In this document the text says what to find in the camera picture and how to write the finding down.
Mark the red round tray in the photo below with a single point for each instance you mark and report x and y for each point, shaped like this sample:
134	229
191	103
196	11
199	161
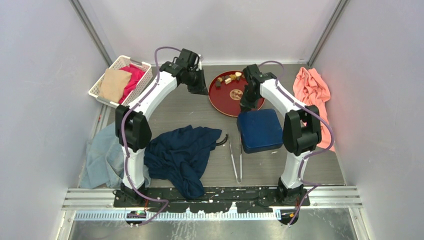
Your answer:
225	92

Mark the light blue cloth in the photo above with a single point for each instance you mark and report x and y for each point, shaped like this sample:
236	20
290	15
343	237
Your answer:
104	163

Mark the salmon pink cloth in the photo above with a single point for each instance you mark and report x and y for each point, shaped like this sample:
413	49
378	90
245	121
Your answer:
311	89

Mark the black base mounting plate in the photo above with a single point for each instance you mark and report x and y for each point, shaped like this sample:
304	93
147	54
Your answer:
245	199

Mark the blue tin lid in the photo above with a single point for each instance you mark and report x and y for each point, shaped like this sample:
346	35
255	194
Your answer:
260	130

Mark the beige cloth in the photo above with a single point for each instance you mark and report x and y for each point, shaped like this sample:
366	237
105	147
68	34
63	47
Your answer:
113	84

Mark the pink magenta cloth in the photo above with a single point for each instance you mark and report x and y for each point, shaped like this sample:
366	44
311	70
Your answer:
136	75

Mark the dark blue cloth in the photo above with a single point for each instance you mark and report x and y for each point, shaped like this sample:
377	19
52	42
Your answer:
181	156

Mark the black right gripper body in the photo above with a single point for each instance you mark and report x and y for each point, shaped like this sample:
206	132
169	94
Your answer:
249	100

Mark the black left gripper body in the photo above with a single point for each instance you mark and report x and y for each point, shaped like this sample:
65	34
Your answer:
195	81

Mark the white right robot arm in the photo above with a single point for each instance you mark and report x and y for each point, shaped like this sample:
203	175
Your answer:
301	127

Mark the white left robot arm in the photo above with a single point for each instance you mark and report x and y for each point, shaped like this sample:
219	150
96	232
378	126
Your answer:
132	122

